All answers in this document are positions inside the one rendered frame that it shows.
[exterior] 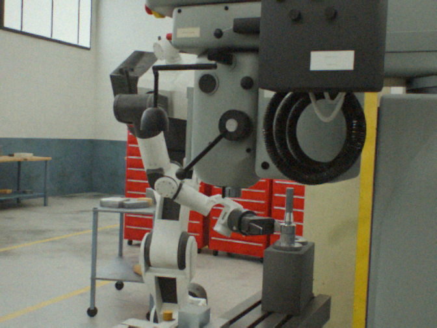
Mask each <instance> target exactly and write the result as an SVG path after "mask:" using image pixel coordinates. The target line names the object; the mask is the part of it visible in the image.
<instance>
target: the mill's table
mask: <svg viewBox="0 0 437 328"><path fill-rule="evenodd" d="M261 293H262V290H260V291H259V292H257V293H256V294H254V295H251V296H250V297H249V298H247V300H245V301H243V302H242V303H239V304H238V305H236V306H235V307H233V308H231V309H230V310H229V311H226V313H224V314H223V315H221V316H219V317H218V318H222V319H227V320H230V328H322V327H323V325H324V324H325V323H326V322H327V321H328V320H329V319H330V308H331V295H325V294H319V295H314V293H312V297H311V299H310V301H309V303H308V304H307V305H306V307H305V308H304V309H303V311H302V313H301V314H300V315H299V316H295V315H290V314H281V313H275V312H267V310H261Z"/></svg>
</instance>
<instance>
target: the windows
mask: <svg viewBox="0 0 437 328"><path fill-rule="evenodd" d="M91 25H92V0H0V29H2V30H5V31H10V32H13V33H19V34H24V35H28V36H33V37H36V38H39V39H42V40H47V41H51V42H56V43H60V44H65V45H68V46H74V47H77V48H82V49H86V50H89V51H90V47H91Z"/></svg>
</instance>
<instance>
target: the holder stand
mask: <svg viewBox="0 0 437 328"><path fill-rule="evenodd" d="M314 250H315V242H313V241H308V240H307V239H305V238H299V237H296V240H295V245H282V244H280V239H279V240H277V241H276V242H274V243H273V244H272V245H270V246H269V247H268V248H266V249H265V250H264V251H263V278H262V293H261V310H267V312H275V313H281V314H290V315H295V316H299V315H300V314H301V313H302V311H303V309H304V308H305V307H306V305H307V304H308V303H309V301H310V299H311V297H312V290H313V264H314Z"/></svg>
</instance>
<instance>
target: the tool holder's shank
mask: <svg viewBox="0 0 437 328"><path fill-rule="evenodd" d="M294 191H295V188H290V187H287V188H286V199H285V215H284V221H285V224H286V225H292V222H293V192H294Z"/></svg>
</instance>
